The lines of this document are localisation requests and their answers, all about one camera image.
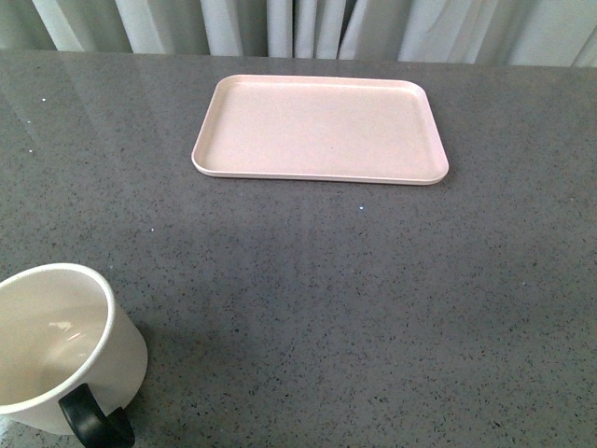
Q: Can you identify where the white smiley mug black handle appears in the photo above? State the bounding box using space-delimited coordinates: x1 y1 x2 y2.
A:
1 263 148 447

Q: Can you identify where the pink rectangular plastic tray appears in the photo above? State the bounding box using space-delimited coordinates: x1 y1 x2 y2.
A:
191 75 449 185

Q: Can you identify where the white pleated curtain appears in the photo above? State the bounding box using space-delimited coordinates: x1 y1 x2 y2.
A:
1 0 596 67

